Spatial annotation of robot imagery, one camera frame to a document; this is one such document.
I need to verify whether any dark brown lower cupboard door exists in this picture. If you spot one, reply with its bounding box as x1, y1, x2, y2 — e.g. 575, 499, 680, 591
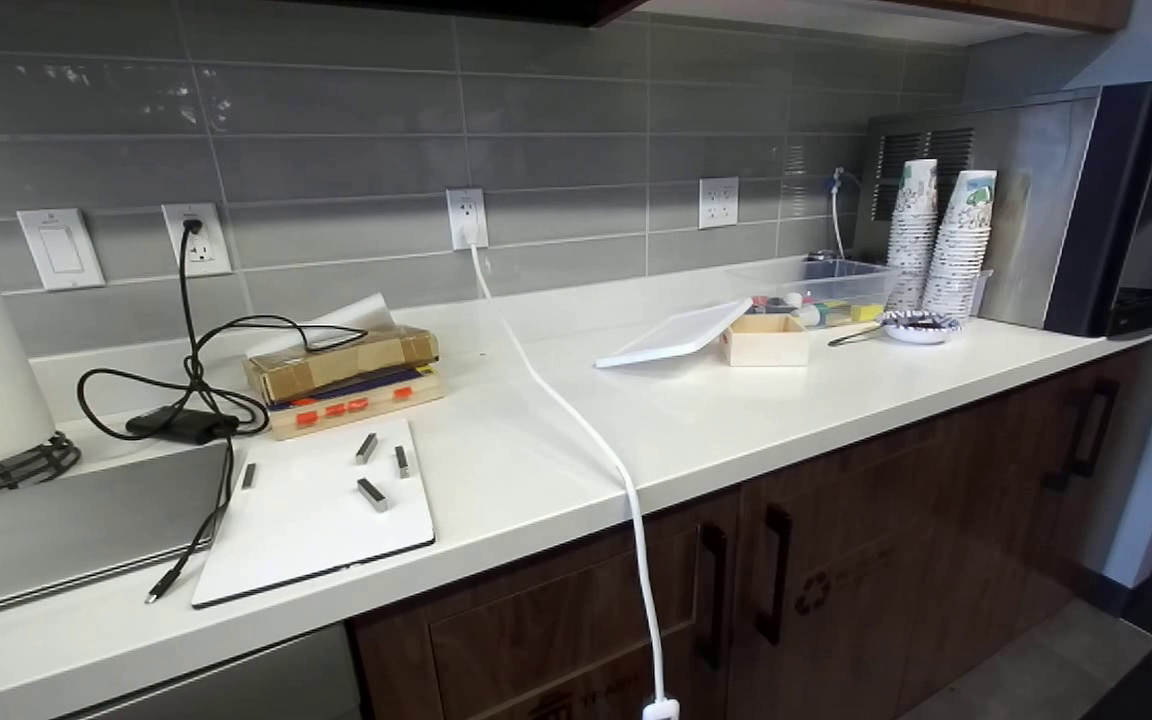
343, 488, 744, 720
723, 402, 994, 720
973, 348, 1152, 632

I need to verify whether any wooden right cupboard door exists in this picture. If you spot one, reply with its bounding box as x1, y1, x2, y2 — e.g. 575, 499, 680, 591
890, 0, 1137, 38

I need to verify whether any flat white lid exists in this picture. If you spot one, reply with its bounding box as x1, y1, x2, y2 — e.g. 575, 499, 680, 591
590, 294, 755, 372

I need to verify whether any small light wooden box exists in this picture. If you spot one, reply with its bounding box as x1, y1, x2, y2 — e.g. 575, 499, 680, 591
719, 306, 820, 372

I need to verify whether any wooden box with red print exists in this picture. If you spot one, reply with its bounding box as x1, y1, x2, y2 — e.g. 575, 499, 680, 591
262, 366, 451, 445

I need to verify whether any brown cardboard box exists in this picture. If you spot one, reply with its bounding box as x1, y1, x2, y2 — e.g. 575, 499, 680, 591
239, 324, 445, 409

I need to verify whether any clear plastic bin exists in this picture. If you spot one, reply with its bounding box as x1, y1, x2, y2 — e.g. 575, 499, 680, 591
796, 256, 895, 330

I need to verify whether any white whiteboard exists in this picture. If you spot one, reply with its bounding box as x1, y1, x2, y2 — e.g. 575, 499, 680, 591
188, 414, 438, 611

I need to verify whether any patterned paper bowl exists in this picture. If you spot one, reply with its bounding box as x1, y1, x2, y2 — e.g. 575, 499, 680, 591
875, 306, 959, 351

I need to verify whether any stack of patterned paper cups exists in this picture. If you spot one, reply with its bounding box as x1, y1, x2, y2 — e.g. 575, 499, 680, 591
879, 154, 943, 315
920, 165, 1002, 329

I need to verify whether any white outlet with black plug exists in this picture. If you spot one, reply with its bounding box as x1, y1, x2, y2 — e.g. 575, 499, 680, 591
156, 199, 237, 278

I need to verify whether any grey dishwasher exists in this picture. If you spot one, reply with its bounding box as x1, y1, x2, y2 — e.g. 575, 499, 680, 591
64, 621, 368, 720

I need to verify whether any steel kitchen sink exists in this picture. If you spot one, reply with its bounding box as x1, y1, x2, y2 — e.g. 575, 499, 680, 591
0, 440, 237, 632

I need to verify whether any black coffee machine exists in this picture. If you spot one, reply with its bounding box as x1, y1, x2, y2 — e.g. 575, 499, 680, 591
1043, 79, 1152, 341

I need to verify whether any long white power cable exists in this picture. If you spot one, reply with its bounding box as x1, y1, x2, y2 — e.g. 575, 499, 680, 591
465, 236, 682, 720

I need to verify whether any white empty wall outlet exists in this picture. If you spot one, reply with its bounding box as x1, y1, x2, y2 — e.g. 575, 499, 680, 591
695, 174, 744, 232

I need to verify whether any black lower door handle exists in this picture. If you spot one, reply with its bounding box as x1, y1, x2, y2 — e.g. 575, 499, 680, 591
746, 499, 796, 649
692, 521, 731, 670
1064, 375, 1122, 488

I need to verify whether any thin white cord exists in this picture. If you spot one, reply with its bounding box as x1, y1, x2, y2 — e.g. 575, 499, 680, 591
824, 165, 854, 262

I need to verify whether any black power adapter cable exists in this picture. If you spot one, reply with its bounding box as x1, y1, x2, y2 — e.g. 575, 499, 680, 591
72, 214, 370, 607

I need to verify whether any white light switch plate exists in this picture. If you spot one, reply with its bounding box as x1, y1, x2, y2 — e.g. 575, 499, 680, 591
10, 204, 109, 291

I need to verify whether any black wire towel holder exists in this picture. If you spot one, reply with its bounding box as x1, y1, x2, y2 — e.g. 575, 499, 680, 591
0, 428, 85, 508

